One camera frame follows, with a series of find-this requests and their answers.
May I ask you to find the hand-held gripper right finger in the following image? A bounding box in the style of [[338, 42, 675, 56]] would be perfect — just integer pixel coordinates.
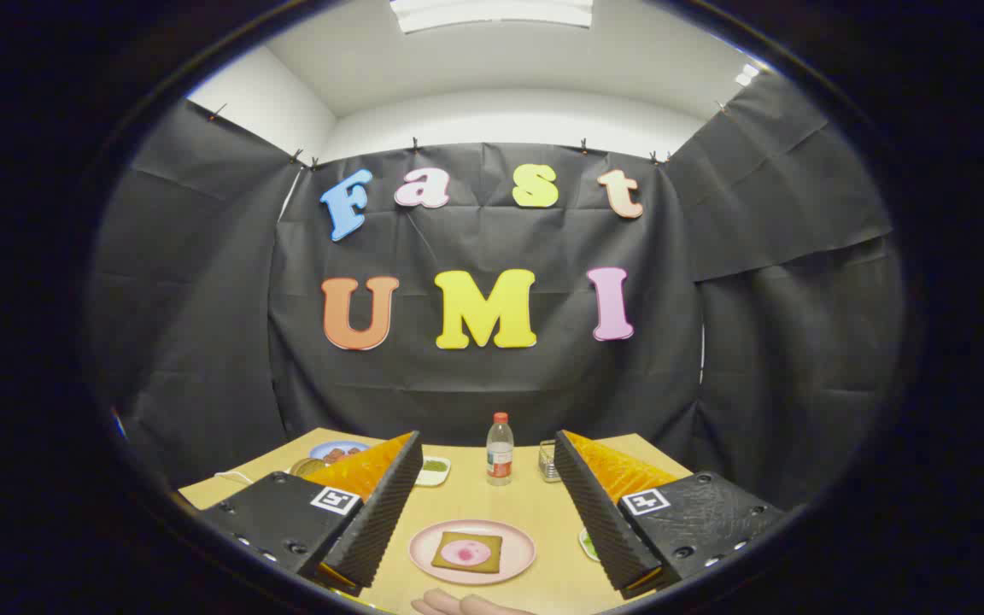
[[553, 430, 788, 600]]

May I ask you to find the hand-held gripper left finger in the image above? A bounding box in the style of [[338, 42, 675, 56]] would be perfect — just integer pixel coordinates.
[[199, 431, 425, 597]]

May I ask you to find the bread slice under ham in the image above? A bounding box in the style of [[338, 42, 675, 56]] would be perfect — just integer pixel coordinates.
[[431, 531, 503, 574]]

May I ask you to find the blue round plate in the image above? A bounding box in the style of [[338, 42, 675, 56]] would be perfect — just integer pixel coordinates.
[[310, 440, 373, 463]]

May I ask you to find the pink ham slice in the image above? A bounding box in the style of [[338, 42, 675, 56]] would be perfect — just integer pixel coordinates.
[[443, 540, 493, 566]]

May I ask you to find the pink round plate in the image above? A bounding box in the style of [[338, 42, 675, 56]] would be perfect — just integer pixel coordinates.
[[409, 519, 537, 586]]

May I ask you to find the clear bottle with red cap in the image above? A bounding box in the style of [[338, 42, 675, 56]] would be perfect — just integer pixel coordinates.
[[486, 413, 515, 487]]

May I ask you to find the black backdrop cloth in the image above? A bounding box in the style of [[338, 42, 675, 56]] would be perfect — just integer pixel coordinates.
[[86, 73, 907, 513]]

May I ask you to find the ceiling light panel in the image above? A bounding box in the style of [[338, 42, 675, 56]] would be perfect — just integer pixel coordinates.
[[389, 0, 594, 33]]

